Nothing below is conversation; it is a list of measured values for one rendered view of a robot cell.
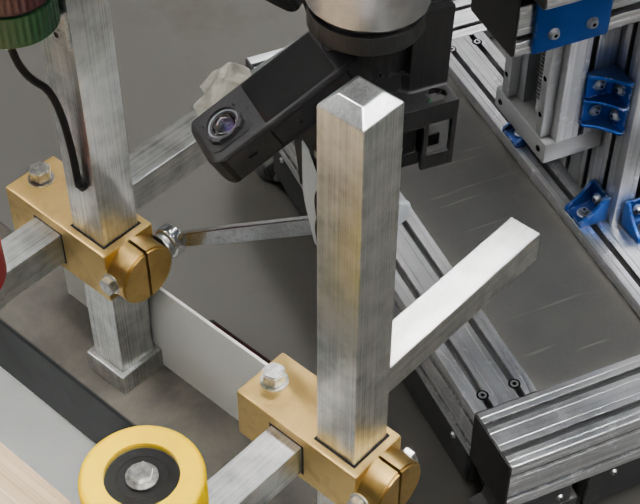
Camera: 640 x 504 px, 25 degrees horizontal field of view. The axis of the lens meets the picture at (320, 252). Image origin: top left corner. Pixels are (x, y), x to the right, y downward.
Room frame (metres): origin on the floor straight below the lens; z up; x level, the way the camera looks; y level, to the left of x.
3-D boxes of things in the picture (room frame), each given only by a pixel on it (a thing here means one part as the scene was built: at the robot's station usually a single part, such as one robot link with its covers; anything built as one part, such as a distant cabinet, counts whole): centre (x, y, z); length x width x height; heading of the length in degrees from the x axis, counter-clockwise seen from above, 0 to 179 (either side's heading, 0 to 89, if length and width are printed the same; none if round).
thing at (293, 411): (0.63, -0.01, 0.80); 0.13 x 0.06 x 0.05; 48
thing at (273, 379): (0.66, 0.03, 0.83); 0.02 x 0.02 x 0.01
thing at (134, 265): (0.79, 0.18, 0.85); 0.13 x 0.06 x 0.05; 48
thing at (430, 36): (0.70, -0.03, 1.08); 0.09 x 0.08 x 0.12; 114
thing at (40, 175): (0.83, 0.22, 0.88); 0.02 x 0.02 x 0.01
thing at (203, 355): (0.78, 0.12, 0.75); 0.26 x 0.01 x 0.10; 48
